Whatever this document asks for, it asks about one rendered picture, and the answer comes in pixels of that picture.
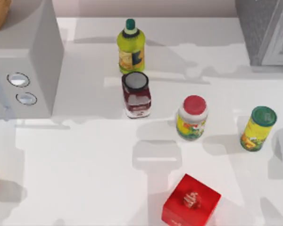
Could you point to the yellow can with green lid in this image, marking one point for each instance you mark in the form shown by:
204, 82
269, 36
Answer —
258, 128

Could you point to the yellow jar with red lid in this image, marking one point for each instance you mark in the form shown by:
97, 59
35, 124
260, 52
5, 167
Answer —
192, 118

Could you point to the grey cabinet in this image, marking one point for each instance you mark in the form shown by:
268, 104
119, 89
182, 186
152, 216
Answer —
266, 30

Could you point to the pale microwave oven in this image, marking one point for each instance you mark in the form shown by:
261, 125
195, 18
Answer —
26, 58

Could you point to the red box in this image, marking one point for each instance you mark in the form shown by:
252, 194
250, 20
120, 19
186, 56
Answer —
191, 202

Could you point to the large microwave knob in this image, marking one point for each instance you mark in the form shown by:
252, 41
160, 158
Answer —
18, 79

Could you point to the green bottle with green cap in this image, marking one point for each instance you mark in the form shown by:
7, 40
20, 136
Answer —
131, 49

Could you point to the small microwave knob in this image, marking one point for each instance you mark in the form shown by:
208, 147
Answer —
26, 98

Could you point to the dark red jar white lid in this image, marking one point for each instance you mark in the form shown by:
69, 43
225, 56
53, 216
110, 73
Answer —
136, 96

